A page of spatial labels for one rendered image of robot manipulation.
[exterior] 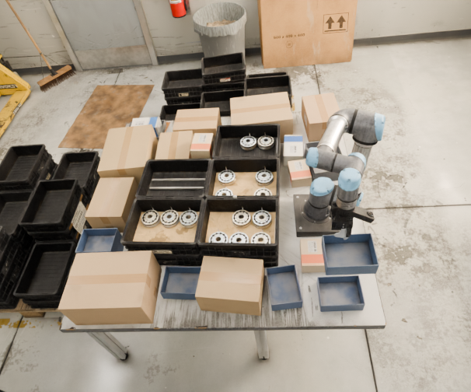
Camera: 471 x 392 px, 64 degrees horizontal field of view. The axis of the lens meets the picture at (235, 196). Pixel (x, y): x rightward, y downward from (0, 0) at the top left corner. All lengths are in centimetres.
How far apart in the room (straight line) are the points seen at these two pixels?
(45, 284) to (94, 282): 100
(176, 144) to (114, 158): 40
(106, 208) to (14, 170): 138
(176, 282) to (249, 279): 43
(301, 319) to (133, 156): 139
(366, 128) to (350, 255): 56
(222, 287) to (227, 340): 87
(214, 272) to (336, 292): 61
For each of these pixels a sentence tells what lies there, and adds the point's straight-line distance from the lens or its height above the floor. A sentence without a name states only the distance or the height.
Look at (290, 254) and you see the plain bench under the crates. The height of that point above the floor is 70.
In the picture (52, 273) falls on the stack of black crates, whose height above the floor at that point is 27.
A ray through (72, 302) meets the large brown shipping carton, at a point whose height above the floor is 90.
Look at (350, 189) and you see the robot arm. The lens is 139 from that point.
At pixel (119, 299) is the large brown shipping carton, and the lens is 189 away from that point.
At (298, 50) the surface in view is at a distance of 466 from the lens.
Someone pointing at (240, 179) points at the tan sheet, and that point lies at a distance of 224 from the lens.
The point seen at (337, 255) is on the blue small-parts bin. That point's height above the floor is 107.
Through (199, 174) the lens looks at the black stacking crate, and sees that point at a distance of 231.
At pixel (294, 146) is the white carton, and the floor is 79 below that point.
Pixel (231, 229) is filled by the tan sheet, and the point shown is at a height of 83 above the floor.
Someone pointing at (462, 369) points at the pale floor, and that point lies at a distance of 277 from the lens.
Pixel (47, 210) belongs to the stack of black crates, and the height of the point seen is 49.
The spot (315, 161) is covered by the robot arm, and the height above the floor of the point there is 143.
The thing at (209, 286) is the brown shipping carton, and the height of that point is 86.
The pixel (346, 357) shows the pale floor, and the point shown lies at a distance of 262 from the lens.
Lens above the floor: 248
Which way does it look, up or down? 50 degrees down
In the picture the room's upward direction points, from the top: 10 degrees counter-clockwise
